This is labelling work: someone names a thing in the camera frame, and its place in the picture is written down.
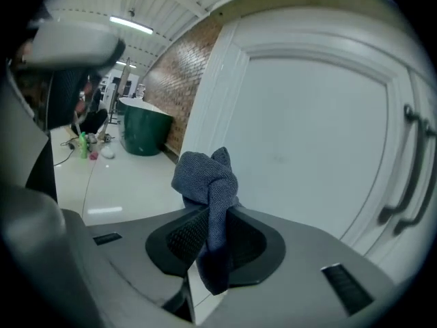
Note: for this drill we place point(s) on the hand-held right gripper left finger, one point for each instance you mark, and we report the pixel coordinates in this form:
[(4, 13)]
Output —
[(136, 244)]

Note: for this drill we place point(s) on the pink small object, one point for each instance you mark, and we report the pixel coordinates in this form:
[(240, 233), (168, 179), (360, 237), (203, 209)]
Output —
[(94, 156)]

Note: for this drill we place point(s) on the long ceiling light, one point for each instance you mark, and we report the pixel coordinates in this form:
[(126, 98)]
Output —
[(131, 25)]

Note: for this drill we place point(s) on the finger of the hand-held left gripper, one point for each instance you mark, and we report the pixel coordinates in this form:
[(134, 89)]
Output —
[(75, 43)]

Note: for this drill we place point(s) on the white cabinet door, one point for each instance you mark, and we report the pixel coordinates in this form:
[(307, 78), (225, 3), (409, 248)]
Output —
[(307, 142), (431, 169)]

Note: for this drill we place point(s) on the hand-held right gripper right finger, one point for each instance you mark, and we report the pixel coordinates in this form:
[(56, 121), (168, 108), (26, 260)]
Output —
[(300, 251)]

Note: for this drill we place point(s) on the green plastic bottle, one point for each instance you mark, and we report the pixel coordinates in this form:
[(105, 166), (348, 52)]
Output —
[(83, 147)]

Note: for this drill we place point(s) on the dark blue cloth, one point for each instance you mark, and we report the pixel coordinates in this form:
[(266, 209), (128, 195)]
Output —
[(211, 183)]

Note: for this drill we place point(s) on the white vanity cabinet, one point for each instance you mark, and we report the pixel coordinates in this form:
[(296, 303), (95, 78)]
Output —
[(218, 91)]

